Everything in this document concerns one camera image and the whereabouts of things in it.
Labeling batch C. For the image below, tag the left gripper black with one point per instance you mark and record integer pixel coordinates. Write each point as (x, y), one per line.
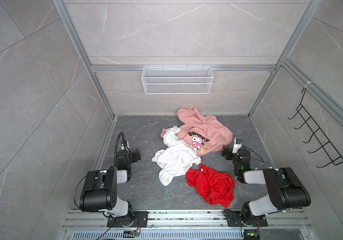
(132, 155)

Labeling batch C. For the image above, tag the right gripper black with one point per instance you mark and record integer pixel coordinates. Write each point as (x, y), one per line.
(229, 156)

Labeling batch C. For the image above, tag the red cloth garment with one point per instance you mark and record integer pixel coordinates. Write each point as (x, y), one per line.
(214, 187)

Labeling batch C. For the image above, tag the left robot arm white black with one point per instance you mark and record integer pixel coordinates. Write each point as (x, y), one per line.
(99, 192)

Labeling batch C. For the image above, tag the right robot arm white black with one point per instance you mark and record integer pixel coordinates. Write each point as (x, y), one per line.
(284, 189)

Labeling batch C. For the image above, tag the white cloth garment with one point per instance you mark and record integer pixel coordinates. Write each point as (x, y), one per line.
(176, 159)

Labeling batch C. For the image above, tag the pink hoodie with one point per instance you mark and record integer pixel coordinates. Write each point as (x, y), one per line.
(198, 135)

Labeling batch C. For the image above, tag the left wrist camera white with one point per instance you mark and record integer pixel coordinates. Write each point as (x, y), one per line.
(125, 146)

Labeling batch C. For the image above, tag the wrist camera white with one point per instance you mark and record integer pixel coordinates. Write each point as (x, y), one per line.
(125, 146)
(238, 144)

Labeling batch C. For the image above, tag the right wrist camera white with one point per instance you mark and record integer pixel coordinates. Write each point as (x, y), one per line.
(238, 144)

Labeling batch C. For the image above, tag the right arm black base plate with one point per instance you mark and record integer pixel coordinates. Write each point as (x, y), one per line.
(243, 218)

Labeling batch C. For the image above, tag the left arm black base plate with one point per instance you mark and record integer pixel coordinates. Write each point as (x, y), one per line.
(131, 220)

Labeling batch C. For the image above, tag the black wire hook rack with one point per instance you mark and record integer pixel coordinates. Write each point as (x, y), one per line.
(318, 135)

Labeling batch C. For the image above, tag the aluminium mounting rail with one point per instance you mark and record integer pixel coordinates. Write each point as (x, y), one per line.
(188, 219)

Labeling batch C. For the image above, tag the white wire mesh basket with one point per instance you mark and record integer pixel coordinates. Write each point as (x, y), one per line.
(177, 80)

